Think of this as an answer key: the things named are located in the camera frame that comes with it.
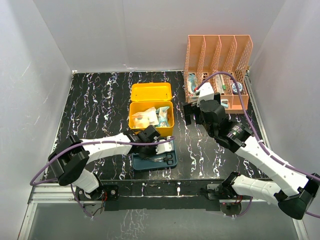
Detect cotton swab bag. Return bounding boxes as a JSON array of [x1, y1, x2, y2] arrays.
[[156, 106, 171, 128]]

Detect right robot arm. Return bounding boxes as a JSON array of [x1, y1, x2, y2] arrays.
[[196, 91, 320, 220]]

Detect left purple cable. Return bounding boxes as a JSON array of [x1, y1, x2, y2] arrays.
[[29, 136, 176, 221]]

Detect blue divided tray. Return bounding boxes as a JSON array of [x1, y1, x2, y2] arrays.
[[131, 136, 178, 172]]

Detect black handled scissors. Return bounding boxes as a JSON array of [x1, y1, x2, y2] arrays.
[[146, 153, 174, 166]]

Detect blue white stapler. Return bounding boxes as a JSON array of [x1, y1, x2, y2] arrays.
[[220, 99, 229, 109]]

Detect purple cable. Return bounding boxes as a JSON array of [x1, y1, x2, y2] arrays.
[[29, 136, 176, 221], [194, 71, 320, 220]]

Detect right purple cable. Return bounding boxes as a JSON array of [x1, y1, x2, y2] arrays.
[[194, 71, 320, 220]]

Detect blue white tape dispenser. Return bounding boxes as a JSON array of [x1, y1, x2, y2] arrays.
[[187, 72, 198, 94]]

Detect green capped marker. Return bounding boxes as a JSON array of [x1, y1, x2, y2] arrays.
[[219, 74, 227, 91]]

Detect cotton ball bag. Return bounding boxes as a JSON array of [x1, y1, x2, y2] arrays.
[[131, 107, 159, 129]]

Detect yellow medicine box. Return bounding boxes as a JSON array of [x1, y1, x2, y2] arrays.
[[128, 82, 175, 137]]

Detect pink desk organizer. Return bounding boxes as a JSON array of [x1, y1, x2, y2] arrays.
[[183, 35, 253, 109]]

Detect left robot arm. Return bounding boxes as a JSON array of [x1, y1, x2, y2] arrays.
[[48, 123, 178, 200]]

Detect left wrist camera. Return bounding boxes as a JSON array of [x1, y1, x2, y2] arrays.
[[155, 136, 175, 155]]

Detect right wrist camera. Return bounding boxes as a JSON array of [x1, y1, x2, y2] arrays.
[[195, 82, 215, 103]]

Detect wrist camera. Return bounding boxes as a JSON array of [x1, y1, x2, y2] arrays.
[[155, 136, 175, 155], [195, 82, 215, 103]]

